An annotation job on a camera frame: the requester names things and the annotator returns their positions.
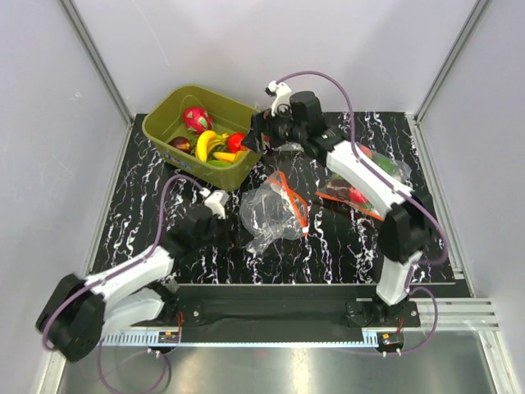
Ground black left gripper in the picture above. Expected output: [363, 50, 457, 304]
[194, 211, 253, 250]

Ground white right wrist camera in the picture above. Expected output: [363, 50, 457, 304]
[265, 80, 292, 117]

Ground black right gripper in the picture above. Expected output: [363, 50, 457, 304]
[241, 102, 306, 155]

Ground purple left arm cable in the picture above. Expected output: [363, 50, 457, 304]
[43, 174, 210, 393]

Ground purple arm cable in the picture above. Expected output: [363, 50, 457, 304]
[43, 174, 210, 393]
[276, 70, 449, 356]

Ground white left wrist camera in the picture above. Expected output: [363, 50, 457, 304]
[200, 188, 230, 219]

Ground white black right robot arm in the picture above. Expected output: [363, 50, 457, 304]
[243, 83, 432, 326]

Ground yellow fake banana bunch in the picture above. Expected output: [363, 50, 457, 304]
[195, 130, 230, 162]

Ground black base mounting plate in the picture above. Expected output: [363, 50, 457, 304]
[152, 283, 421, 328]

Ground green fake bell pepper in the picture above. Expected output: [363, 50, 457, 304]
[374, 156, 396, 176]

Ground clear orange-zip vegetable bag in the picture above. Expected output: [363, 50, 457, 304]
[316, 141, 413, 222]

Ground red fake dragon fruit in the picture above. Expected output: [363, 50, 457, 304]
[182, 107, 213, 135]

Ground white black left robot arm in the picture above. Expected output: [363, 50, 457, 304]
[35, 204, 232, 362]

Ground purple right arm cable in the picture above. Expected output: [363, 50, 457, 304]
[276, 70, 449, 356]

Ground dark red fake apple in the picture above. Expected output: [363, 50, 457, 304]
[169, 136, 192, 154]

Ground green fake starfruit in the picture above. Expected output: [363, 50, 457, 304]
[207, 159, 232, 167]

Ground clear orange-zip fruit bag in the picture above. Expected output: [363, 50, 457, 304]
[239, 171, 309, 254]

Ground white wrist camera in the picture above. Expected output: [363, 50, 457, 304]
[265, 80, 292, 117]
[200, 188, 230, 219]

